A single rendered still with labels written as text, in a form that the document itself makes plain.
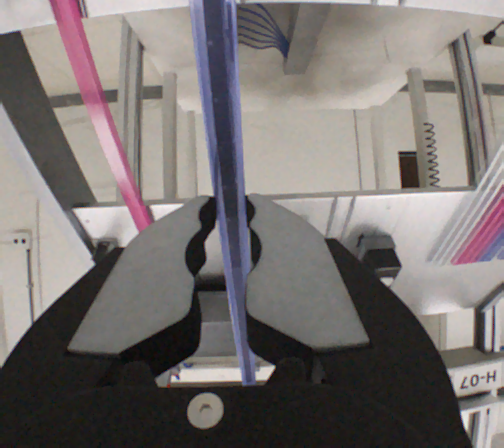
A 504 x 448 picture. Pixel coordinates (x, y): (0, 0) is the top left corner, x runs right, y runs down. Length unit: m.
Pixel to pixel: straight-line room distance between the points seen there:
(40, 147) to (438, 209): 0.43
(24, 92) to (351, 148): 2.03
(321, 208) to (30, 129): 0.30
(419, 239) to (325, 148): 1.73
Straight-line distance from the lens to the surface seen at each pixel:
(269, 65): 0.77
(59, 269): 2.47
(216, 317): 0.40
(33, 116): 0.32
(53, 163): 0.34
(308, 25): 0.57
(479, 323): 0.78
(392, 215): 0.36
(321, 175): 2.06
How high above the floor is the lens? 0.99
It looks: 4 degrees down
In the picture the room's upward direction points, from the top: 177 degrees clockwise
